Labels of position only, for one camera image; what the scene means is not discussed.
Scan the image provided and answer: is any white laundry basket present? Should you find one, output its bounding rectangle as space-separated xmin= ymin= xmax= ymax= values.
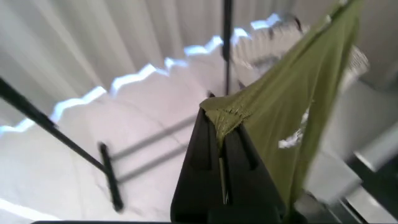
xmin=231 ymin=14 xmax=371 ymax=94

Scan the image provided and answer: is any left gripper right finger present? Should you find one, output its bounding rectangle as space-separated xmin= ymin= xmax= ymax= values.
xmin=222 ymin=123 xmax=287 ymax=223

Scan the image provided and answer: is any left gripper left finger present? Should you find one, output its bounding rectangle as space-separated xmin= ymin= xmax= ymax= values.
xmin=170 ymin=107 xmax=225 ymax=223

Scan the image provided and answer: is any green short-sleeved shirt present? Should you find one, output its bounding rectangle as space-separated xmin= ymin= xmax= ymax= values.
xmin=200 ymin=0 xmax=365 ymax=223

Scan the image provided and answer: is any black clothes rack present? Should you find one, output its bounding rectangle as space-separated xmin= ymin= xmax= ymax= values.
xmin=0 ymin=0 xmax=234 ymax=213

